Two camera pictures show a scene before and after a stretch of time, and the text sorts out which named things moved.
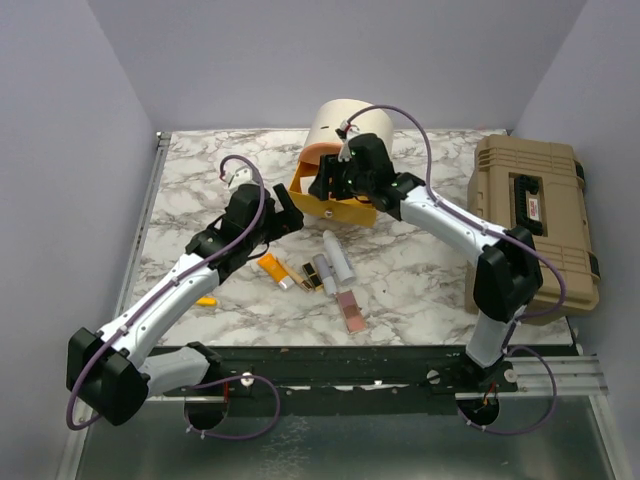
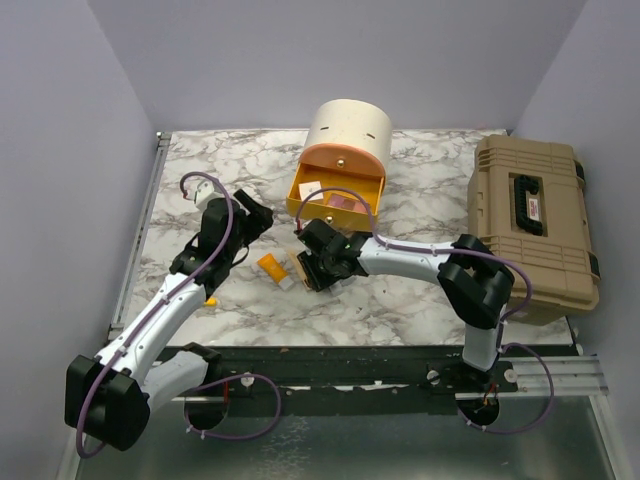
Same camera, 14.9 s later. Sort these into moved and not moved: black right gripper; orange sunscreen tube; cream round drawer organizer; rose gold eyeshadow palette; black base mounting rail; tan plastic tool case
Moved: black right gripper; rose gold eyeshadow palette
Not moved: cream round drawer organizer; orange sunscreen tube; tan plastic tool case; black base mounting rail
